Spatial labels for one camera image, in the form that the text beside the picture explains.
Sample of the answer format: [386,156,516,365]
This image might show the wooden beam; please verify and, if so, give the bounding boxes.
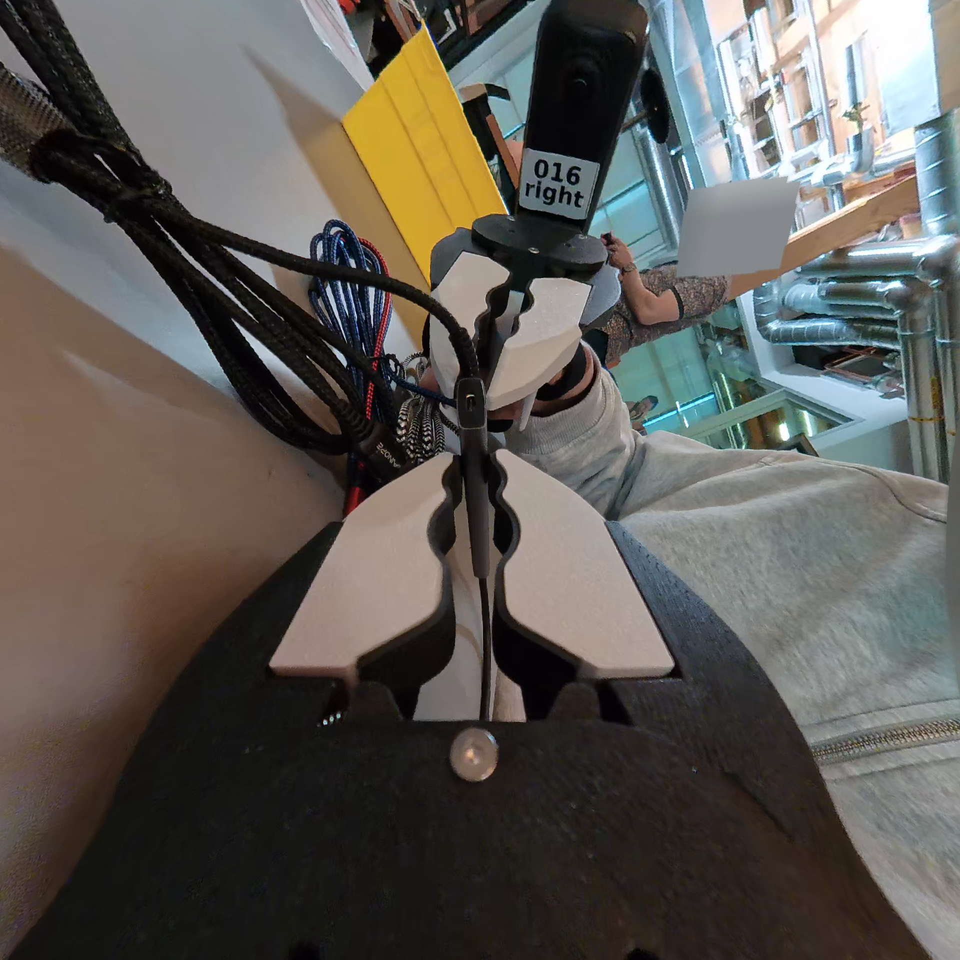
[731,176,920,297]

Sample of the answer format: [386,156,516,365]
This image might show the blue braided cable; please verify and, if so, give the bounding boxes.
[309,217,421,421]

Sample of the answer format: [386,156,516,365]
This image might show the silver ventilation pipes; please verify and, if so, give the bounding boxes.
[641,0,960,481]

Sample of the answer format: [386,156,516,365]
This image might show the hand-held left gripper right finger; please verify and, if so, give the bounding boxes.
[491,448,676,680]

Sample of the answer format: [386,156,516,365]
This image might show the thin black hub cable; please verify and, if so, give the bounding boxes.
[472,576,496,723]

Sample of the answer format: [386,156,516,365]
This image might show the black white braided cable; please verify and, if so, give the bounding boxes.
[393,352,459,460]

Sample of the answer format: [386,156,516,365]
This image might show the thick black braided cable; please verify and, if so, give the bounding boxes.
[0,0,485,470]

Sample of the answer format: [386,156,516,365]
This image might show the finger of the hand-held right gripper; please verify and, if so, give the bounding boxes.
[427,251,515,410]
[486,277,590,399]

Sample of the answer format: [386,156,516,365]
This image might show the slim grey usb hub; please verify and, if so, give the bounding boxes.
[456,375,496,579]

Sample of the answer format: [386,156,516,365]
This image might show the white paper sheet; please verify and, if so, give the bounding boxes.
[300,0,378,80]

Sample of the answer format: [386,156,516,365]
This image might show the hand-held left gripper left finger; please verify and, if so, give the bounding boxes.
[267,448,460,680]

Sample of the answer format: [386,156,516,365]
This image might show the yellow plastic bin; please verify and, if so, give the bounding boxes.
[342,22,511,342]

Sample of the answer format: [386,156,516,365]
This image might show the person's grey hoodie torso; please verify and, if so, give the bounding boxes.
[607,427,960,960]

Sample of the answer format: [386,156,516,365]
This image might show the black round disc on pole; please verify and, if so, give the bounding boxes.
[637,66,676,145]

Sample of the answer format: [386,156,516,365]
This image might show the person's right forearm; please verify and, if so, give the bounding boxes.
[517,341,639,522]

